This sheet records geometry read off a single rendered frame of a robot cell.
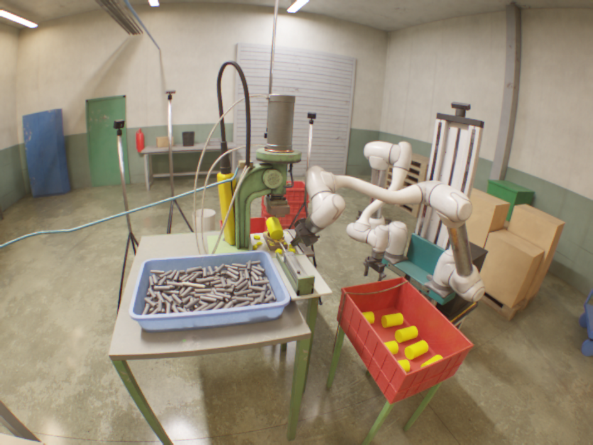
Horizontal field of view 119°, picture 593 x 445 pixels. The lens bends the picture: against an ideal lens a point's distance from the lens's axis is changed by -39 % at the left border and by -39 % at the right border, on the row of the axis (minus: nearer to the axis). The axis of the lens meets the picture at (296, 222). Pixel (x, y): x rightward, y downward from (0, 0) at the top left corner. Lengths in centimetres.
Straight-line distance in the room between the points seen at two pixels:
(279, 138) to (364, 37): 695
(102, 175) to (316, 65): 572
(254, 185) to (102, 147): 598
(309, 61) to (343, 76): 98
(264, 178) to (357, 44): 687
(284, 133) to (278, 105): 13
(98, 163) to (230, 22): 440
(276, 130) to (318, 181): 29
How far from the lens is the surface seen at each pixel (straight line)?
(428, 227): 215
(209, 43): 685
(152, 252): 158
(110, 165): 709
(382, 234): 178
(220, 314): 98
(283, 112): 128
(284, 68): 696
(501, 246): 317
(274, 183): 132
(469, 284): 169
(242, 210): 137
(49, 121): 713
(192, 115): 669
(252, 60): 682
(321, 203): 120
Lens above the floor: 168
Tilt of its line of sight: 23 degrees down
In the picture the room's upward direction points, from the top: 4 degrees clockwise
